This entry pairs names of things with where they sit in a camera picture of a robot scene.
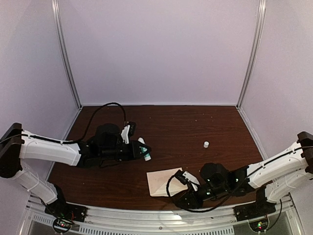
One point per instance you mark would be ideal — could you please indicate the beige envelope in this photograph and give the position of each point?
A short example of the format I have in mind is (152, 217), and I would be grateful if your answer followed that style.
(157, 181)

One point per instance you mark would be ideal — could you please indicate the white glue stick cap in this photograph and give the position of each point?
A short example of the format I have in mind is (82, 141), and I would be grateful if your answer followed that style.
(206, 144)

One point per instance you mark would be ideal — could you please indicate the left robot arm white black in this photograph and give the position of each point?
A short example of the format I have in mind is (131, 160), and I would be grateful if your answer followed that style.
(109, 143)

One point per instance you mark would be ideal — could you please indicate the aluminium frame post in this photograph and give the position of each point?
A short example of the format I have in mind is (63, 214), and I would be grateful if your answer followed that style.
(261, 14)
(64, 53)

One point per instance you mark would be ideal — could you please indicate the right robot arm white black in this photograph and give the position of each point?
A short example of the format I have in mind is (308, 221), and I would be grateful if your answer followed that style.
(271, 179)

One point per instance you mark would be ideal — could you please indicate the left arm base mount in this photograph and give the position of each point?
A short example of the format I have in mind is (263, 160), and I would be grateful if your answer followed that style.
(65, 217)

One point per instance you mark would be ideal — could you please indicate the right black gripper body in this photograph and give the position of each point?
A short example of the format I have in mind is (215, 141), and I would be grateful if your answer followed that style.
(198, 203)

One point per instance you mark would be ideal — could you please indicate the left aluminium frame post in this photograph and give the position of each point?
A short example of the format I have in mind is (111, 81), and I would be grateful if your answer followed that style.
(64, 53)

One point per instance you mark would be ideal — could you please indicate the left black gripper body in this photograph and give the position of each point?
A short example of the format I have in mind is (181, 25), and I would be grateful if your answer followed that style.
(112, 154)

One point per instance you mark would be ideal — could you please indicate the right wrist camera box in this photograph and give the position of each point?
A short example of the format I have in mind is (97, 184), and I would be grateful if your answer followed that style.
(186, 178)

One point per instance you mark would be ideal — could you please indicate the right aluminium frame post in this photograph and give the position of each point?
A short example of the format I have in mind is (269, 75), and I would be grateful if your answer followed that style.
(261, 14)

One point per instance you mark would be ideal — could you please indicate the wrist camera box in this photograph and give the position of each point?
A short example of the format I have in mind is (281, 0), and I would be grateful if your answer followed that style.
(186, 178)
(128, 131)

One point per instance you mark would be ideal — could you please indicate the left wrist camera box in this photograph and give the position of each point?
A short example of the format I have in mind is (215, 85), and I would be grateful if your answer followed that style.
(128, 131)

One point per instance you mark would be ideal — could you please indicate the green white glue stick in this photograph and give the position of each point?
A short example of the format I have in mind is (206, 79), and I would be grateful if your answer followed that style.
(147, 156)

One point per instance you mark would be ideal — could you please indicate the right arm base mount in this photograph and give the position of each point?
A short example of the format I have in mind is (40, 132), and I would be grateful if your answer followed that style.
(256, 215)

